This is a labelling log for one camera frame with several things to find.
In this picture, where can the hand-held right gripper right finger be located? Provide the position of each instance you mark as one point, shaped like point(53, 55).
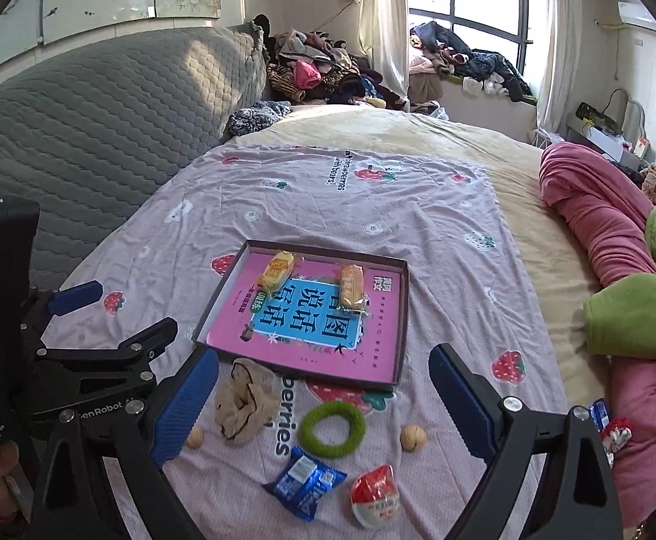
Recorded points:
point(457, 399)

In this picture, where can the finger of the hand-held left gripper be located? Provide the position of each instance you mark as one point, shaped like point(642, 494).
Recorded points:
point(75, 298)
point(131, 346)

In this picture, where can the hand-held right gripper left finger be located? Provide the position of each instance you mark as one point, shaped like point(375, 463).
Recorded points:
point(184, 405)

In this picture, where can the walnut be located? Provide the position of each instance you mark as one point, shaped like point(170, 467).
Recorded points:
point(413, 439)
point(195, 438)

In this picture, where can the red and white snack packet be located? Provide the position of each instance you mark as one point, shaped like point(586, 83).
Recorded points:
point(374, 495)

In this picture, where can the pink printed box tray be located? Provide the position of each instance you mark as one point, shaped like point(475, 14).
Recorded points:
point(305, 360)

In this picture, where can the blue snack packet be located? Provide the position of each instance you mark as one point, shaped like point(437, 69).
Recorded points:
point(305, 481)

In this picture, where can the beige stocking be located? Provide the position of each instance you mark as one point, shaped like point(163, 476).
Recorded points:
point(243, 405)

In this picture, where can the small blue packet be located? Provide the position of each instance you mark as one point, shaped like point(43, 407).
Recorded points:
point(600, 413)

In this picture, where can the orange biscuit packet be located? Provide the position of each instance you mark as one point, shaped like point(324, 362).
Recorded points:
point(353, 287)

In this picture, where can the yellow snack cake packet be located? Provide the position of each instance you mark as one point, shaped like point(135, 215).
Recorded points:
point(276, 271)

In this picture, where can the red and white wrapper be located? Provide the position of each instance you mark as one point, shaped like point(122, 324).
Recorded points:
point(616, 434)

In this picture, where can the grey quilted headboard cover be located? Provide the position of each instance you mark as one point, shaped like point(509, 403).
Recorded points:
point(80, 124)

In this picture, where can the green blanket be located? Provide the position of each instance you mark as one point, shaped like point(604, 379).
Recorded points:
point(626, 320)

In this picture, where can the pink quilt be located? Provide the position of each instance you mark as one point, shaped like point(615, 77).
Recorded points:
point(651, 433)

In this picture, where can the beige bed cover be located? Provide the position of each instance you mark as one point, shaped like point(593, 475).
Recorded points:
point(519, 191)

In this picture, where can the pink strawberry print bedsheet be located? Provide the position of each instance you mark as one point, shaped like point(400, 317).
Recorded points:
point(317, 202)

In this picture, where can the rolled pink blanket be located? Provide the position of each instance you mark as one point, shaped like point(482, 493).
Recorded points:
point(592, 197)

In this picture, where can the dark floral cloth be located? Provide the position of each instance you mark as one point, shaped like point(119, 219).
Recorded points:
point(257, 115)

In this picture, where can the tan cloth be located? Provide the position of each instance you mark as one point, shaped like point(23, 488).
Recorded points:
point(654, 183)

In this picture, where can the white desk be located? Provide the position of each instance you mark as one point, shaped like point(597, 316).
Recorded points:
point(601, 140)

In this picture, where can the black bag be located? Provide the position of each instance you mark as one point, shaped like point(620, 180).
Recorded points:
point(598, 115)

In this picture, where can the pile of clothes on bed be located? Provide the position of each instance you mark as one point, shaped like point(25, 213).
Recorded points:
point(317, 73)

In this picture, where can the curved metal chair back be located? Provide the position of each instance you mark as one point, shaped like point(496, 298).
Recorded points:
point(637, 112)

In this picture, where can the pile of clothes on windowsill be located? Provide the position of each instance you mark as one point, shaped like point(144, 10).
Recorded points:
point(468, 59)

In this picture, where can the white curtain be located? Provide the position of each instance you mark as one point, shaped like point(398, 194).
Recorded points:
point(556, 39)
point(381, 17)

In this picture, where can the white air conditioner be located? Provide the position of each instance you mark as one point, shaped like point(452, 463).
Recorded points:
point(640, 16)

